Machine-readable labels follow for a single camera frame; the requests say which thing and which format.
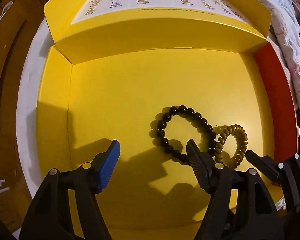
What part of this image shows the leaf pattern bed sheet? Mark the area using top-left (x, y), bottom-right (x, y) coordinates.
top-left (12, 17), bottom-right (300, 240)

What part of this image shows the wooden wardrobe with drawers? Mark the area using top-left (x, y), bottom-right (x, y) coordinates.
top-left (0, 0), bottom-right (48, 236)

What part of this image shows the black bead bracelet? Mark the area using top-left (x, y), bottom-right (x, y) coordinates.
top-left (156, 105), bottom-right (217, 165)

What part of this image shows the yellow cardboard box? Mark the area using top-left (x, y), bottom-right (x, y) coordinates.
top-left (36, 0), bottom-right (297, 239)

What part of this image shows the olive spiral hair tie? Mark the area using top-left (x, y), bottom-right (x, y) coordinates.
top-left (214, 123), bottom-right (248, 170)

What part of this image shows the light blue floral quilt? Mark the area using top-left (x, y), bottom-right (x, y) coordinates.
top-left (258, 0), bottom-right (300, 108)

